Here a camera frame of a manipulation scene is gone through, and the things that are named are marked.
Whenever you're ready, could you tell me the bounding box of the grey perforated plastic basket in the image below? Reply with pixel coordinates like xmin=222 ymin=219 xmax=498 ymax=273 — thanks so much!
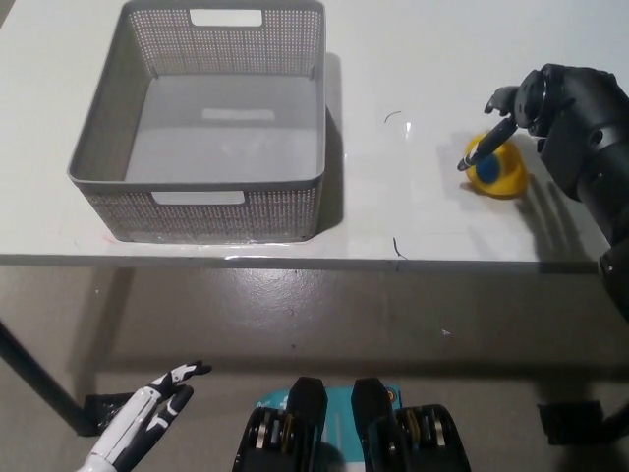
xmin=66 ymin=0 xmax=327 ymax=244

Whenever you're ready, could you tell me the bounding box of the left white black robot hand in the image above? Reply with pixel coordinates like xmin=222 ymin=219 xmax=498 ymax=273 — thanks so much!
xmin=73 ymin=360 xmax=213 ymax=472

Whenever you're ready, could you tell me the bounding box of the black table leg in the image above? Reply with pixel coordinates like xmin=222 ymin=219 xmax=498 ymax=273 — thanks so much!
xmin=601 ymin=406 xmax=629 ymax=435
xmin=0 ymin=319 xmax=95 ymax=438

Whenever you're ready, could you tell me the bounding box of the black teal robot body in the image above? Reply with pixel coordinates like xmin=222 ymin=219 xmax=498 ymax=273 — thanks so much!
xmin=230 ymin=376 xmax=473 ymax=472

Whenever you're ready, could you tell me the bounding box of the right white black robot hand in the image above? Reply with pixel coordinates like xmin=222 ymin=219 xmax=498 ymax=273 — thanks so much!
xmin=456 ymin=67 xmax=548 ymax=173

